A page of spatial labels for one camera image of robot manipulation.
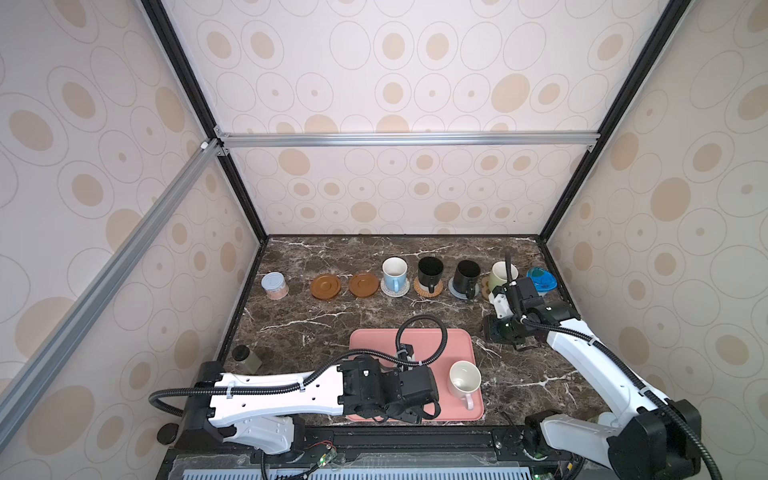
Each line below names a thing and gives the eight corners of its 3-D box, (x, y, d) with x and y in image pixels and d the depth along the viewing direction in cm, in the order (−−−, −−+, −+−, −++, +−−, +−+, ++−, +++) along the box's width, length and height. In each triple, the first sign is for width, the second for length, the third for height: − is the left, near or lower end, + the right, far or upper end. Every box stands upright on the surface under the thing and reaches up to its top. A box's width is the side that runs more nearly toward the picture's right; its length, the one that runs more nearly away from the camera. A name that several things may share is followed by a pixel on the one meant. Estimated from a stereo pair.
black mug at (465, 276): (456, 303, 103) (461, 286, 95) (451, 276, 110) (456, 259, 102) (478, 303, 103) (485, 286, 95) (472, 276, 110) (478, 259, 102)
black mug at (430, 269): (418, 300, 103) (421, 278, 94) (416, 278, 109) (419, 256, 100) (440, 300, 103) (445, 278, 94) (437, 278, 109) (442, 256, 100)
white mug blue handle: (382, 302, 103) (382, 284, 95) (383, 275, 110) (382, 256, 102) (406, 302, 103) (408, 284, 95) (405, 275, 110) (407, 256, 102)
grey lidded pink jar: (263, 299, 103) (257, 289, 99) (269, 281, 108) (263, 271, 104) (286, 299, 104) (281, 289, 99) (291, 281, 108) (286, 271, 104)
